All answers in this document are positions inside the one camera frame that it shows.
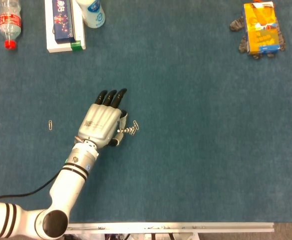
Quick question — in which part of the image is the aluminium profile rail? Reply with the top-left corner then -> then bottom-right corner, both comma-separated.
65,222 -> 275,235

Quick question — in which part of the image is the white flat box green corner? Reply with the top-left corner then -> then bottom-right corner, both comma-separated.
45,0 -> 87,54

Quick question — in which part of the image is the teal felt table cover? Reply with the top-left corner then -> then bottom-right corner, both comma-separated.
0,0 -> 292,223

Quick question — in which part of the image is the yellow snack box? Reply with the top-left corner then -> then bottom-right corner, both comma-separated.
243,1 -> 281,56

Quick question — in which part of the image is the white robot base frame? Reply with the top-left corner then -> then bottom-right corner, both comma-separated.
65,232 -> 199,240

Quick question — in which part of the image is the dark blue printed carton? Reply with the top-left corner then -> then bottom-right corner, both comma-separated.
51,0 -> 77,45

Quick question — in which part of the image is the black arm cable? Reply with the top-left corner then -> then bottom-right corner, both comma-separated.
0,171 -> 62,204

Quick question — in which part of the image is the grey knitted glove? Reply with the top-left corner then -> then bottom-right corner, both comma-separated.
229,0 -> 287,60

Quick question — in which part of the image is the white light-blue drink bottle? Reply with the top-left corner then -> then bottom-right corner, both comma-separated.
75,0 -> 106,29

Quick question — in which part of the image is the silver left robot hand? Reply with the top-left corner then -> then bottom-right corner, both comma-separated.
77,87 -> 129,149

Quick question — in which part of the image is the clear plastic bottle red cap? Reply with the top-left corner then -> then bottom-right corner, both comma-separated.
0,0 -> 23,50

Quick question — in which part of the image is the silver magnetic bead rod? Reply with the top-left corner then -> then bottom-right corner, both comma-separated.
117,126 -> 134,135

